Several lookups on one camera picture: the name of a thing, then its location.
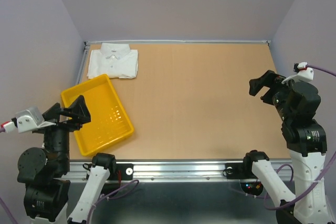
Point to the aluminium front rail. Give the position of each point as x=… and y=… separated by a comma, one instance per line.
x=175, y=171

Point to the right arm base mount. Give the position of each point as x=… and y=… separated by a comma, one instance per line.
x=249, y=183

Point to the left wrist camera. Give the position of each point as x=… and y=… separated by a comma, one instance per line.
x=29, y=119

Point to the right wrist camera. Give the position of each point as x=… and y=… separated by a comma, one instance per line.
x=302, y=73

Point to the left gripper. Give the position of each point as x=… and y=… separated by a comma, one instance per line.
x=79, y=107

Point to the yellow plastic tray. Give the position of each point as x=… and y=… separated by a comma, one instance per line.
x=109, y=124

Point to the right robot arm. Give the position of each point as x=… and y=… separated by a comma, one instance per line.
x=307, y=147

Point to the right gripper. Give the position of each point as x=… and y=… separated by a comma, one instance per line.
x=269, y=78

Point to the white long sleeve shirt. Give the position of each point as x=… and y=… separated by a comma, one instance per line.
x=114, y=60

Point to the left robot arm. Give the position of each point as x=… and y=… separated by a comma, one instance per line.
x=41, y=169

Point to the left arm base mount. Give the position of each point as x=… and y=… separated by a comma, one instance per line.
x=122, y=172

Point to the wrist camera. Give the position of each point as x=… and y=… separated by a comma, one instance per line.
x=302, y=73
x=29, y=119

